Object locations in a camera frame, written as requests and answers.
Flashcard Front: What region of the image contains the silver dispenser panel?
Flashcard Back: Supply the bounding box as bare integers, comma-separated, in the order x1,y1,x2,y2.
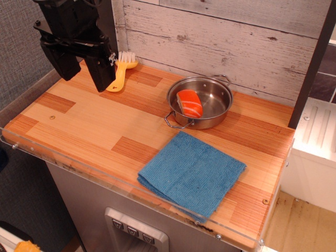
104,207,170,251

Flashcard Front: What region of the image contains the blue folded cloth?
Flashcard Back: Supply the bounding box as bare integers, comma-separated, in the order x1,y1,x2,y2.
138,132,246,223

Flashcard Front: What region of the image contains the dark grey right post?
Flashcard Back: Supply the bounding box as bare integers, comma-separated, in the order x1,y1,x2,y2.
288,0,335,129

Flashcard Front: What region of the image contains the white toy sink unit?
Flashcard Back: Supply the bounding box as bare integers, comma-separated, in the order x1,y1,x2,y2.
280,98,335,212

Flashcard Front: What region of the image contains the clear acrylic edge guard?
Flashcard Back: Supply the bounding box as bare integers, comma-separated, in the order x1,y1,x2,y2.
3,120,295,251

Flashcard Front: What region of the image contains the dark grey left post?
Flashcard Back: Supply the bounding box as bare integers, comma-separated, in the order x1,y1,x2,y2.
98,0,118,54

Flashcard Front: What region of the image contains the dark grey post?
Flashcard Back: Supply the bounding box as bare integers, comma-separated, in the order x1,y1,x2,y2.
288,0,335,129
98,0,118,54

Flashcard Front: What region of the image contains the yellow dish brush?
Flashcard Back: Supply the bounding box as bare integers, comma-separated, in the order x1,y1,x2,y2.
106,51,138,92

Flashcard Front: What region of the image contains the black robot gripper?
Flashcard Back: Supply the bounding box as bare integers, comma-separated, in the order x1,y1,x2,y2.
34,1,116,92

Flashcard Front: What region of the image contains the yellow object at corner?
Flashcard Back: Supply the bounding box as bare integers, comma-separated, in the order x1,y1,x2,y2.
14,240,41,252

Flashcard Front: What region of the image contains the grey toy fridge cabinet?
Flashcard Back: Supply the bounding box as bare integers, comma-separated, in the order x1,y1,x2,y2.
47,163,239,251

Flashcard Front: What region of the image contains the orange salmon sushi toy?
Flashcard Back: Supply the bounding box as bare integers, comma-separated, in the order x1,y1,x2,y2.
176,89,203,118

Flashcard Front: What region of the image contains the stainless steel pot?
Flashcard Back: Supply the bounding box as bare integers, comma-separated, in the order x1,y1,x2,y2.
164,74,233,130

